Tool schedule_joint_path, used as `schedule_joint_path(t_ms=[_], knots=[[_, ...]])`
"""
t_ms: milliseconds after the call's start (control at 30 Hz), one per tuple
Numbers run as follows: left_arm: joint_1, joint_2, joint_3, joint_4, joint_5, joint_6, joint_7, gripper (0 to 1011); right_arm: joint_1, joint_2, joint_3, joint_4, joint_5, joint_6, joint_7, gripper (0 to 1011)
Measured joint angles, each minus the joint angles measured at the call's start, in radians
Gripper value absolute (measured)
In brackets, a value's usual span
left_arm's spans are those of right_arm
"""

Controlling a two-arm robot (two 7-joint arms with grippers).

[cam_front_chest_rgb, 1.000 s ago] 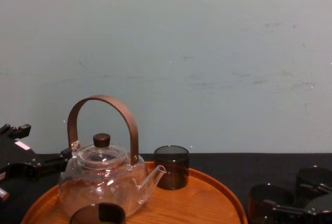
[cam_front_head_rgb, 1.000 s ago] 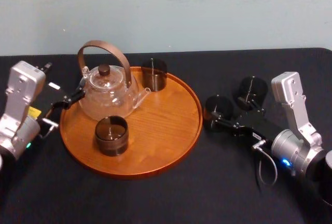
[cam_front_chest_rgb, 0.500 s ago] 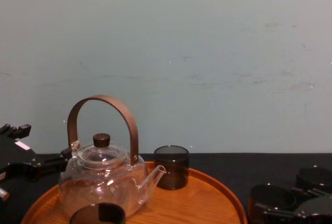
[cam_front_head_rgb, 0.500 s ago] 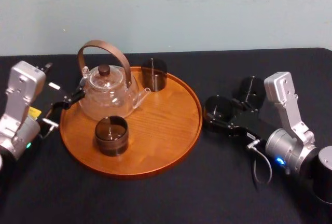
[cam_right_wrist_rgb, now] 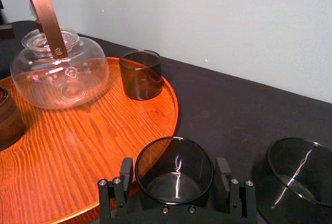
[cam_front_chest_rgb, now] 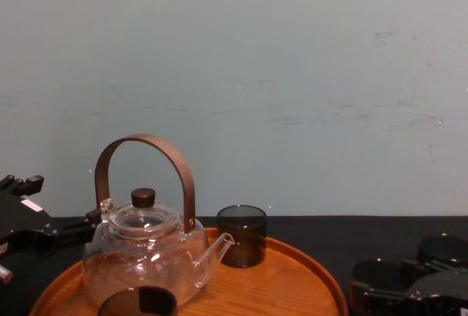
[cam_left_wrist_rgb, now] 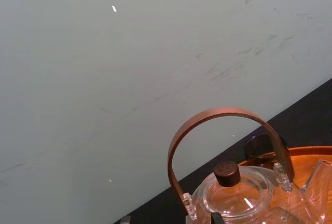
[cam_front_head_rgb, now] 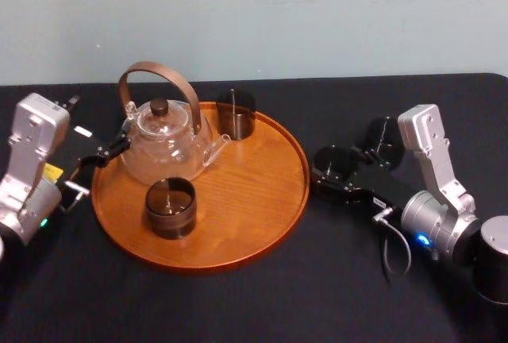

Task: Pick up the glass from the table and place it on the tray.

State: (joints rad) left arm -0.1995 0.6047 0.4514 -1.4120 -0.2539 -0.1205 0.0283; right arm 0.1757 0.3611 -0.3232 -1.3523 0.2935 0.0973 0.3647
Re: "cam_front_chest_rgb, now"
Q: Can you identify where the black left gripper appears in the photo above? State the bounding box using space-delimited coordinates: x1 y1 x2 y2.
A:
0 174 103 258

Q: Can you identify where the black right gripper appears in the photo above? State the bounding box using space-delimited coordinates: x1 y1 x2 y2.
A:
360 257 468 316

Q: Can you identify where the round wooden tray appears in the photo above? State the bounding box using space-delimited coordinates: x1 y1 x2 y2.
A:
28 226 339 316

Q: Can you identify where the glass lid with dark knob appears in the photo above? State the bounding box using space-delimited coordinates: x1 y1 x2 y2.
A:
108 187 183 237

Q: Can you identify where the black table cloth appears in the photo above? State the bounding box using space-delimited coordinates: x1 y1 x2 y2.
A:
0 215 468 316

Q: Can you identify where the glass teapot with brown handle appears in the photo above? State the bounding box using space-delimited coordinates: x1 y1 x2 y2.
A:
82 133 235 306

